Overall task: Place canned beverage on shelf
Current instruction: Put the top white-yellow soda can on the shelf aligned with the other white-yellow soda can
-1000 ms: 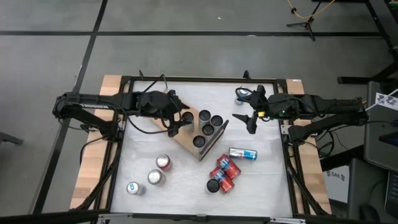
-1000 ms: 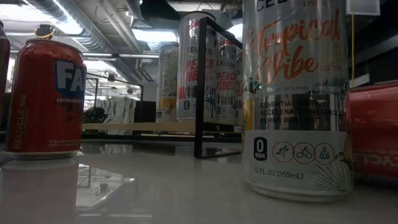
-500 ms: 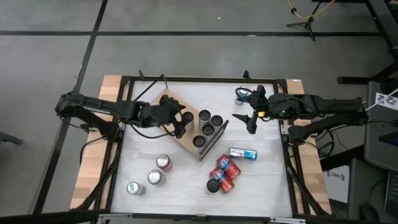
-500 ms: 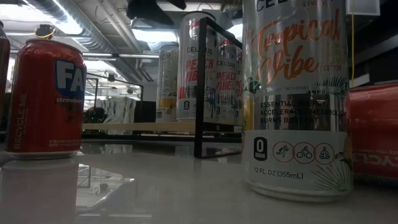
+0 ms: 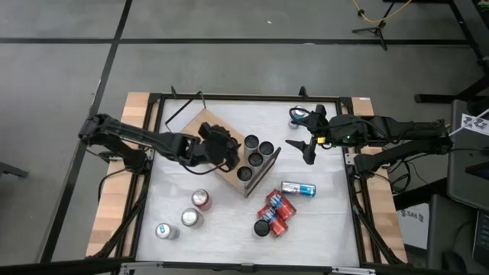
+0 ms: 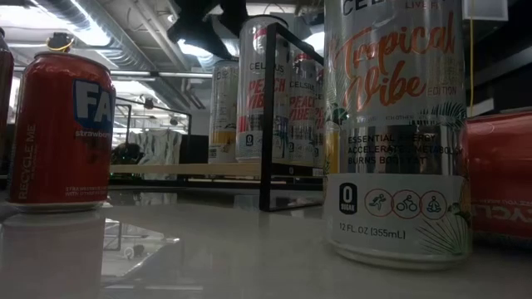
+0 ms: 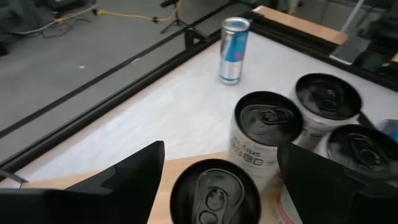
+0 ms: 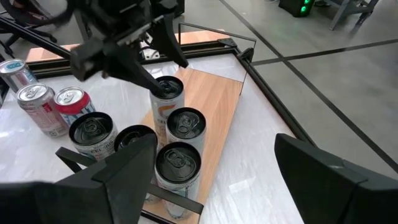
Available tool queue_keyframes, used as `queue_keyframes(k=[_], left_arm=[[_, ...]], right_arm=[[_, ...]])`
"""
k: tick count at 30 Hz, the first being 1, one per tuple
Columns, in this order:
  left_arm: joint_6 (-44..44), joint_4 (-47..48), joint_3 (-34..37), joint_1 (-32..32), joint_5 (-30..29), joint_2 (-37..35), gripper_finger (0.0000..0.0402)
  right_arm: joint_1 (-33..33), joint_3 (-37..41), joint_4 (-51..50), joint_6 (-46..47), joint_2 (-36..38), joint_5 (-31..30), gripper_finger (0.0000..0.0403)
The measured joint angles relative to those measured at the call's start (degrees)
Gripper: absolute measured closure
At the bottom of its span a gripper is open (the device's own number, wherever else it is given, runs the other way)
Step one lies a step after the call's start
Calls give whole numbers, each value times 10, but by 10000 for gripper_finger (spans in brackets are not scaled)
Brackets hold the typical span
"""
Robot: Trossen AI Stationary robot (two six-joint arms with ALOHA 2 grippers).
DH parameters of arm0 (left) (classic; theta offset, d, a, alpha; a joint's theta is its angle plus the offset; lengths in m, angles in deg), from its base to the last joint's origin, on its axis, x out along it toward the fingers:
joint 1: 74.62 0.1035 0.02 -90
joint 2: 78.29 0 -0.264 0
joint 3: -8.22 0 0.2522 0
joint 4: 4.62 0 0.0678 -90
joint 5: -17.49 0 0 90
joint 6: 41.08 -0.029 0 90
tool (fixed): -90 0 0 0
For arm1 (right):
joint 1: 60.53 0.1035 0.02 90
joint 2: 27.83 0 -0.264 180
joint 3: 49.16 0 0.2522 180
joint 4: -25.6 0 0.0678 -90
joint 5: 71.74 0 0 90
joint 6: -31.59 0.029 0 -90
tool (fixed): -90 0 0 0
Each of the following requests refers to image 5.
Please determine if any white printed label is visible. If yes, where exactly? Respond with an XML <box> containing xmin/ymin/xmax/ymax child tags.
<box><xmin>461</xmin><ymin>108</ymin><xmax>489</xmax><ymax>138</ymax></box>

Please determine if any yellow floor cable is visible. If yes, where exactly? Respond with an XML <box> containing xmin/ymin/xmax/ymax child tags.
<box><xmin>350</xmin><ymin>0</ymin><xmax>413</xmax><ymax>24</ymax></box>

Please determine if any black-topped beverage can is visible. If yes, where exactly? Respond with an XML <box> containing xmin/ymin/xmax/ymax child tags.
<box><xmin>253</xmin><ymin>218</ymin><xmax>272</xmax><ymax>238</ymax></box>

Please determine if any gray cabinet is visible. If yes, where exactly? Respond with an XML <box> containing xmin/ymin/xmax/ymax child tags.
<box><xmin>446</xmin><ymin>99</ymin><xmax>489</xmax><ymax>211</ymax></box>

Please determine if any silver blue red energy can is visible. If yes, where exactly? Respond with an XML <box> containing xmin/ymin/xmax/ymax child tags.
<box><xmin>281</xmin><ymin>180</ymin><xmax>318</xmax><ymax>198</ymax></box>

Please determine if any white box with print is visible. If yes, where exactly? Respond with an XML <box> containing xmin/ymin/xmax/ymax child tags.
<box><xmin>396</xmin><ymin>203</ymin><xmax>431</xmax><ymax>250</ymax></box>

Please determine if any wooden shelf black metal frame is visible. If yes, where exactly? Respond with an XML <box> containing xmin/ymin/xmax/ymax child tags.
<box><xmin>164</xmin><ymin>86</ymin><xmax>283</xmax><ymax>199</ymax></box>

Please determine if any black desk leg frame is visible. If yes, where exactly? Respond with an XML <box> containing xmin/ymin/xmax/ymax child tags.
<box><xmin>414</xmin><ymin>0</ymin><xmax>489</xmax><ymax>105</ymax></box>

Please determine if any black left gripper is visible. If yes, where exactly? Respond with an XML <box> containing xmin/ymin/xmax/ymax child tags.
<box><xmin>197</xmin><ymin>121</ymin><xmax>241</xmax><ymax>173</ymax></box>

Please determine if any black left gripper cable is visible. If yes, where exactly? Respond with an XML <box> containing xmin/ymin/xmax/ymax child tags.
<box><xmin>181</xmin><ymin>159</ymin><xmax>231</xmax><ymax>176</ymax></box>

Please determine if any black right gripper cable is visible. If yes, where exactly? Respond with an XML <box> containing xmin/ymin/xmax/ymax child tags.
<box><xmin>288</xmin><ymin>107</ymin><xmax>313</xmax><ymax>125</ymax></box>

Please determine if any black tripod stand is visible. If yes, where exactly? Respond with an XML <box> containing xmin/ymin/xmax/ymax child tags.
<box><xmin>351</xmin><ymin>2</ymin><xmax>397</xmax><ymax>51</ymax></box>

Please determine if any gray storage box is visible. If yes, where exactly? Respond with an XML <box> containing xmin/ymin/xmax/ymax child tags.
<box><xmin>427</xmin><ymin>194</ymin><xmax>489</xmax><ymax>275</ymax></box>

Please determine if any silver blue slim can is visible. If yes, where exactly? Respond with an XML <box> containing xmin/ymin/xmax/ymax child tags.
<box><xmin>154</xmin><ymin>222</ymin><xmax>181</xmax><ymax>241</ymax></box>

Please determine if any red Fanta strawberry can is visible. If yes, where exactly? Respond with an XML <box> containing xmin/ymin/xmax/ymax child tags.
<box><xmin>190</xmin><ymin>188</ymin><xmax>212</xmax><ymax>212</ymax></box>
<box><xmin>257</xmin><ymin>204</ymin><xmax>290</xmax><ymax>238</ymax></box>
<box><xmin>266</xmin><ymin>187</ymin><xmax>298</xmax><ymax>222</ymax></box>

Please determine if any silver-topped beverage can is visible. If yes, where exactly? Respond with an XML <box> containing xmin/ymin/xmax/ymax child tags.
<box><xmin>180</xmin><ymin>207</ymin><xmax>205</xmax><ymax>230</ymax></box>

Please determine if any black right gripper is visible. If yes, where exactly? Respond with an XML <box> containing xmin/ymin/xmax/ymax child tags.
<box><xmin>284</xmin><ymin>103</ymin><xmax>347</xmax><ymax>165</ymax></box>

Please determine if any light blue silver energy can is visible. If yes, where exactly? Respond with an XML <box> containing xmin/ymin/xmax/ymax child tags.
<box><xmin>287</xmin><ymin>105</ymin><xmax>307</xmax><ymax>130</ymax></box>

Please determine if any black metal table frame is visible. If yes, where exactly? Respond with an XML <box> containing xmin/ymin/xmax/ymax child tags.
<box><xmin>86</xmin><ymin>86</ymin><xmax>408</xmax><ymax>275</ymax></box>

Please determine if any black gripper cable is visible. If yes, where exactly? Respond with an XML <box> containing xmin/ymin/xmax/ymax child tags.
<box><xmin>181</xmin><ymin>159</ymin><xmax>231</xmax><ymax>176</ymax></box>
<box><xmin>288</xmin><ymin>107</ymin><xmax>313</xmax><ymax>125</ymax></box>

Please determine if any black chair leg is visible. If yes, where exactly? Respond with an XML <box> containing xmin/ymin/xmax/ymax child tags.
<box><xmin>0</xmin><ymin>160</ymin><xmax>30</xmax><ymax>179</ymax></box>

